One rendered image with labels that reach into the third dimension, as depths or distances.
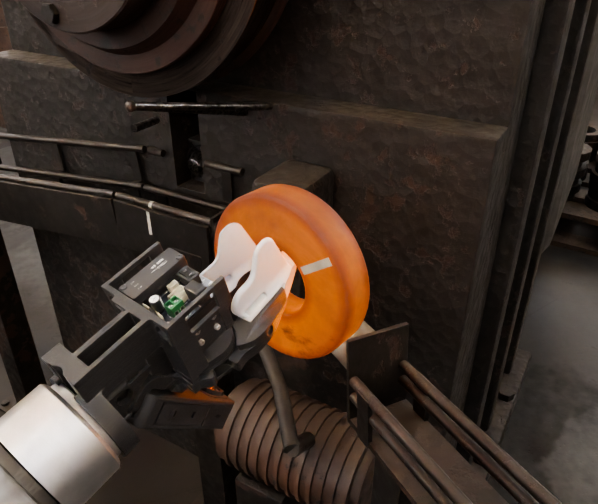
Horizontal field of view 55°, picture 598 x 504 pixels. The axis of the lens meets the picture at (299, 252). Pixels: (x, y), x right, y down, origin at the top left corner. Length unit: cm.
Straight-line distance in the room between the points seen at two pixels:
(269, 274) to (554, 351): 148
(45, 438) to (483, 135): 56
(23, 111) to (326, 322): 91
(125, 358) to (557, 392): 145
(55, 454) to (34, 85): 91
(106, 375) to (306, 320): 18
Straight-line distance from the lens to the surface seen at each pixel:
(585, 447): 160
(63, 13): 79
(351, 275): 44
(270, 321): 43
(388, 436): 59
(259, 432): 79
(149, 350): 39
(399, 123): 75
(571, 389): 174
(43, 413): 38
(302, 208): 45
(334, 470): 75
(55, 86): 115
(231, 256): 46
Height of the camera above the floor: 110
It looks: 30 degrees down
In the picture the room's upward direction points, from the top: straight up
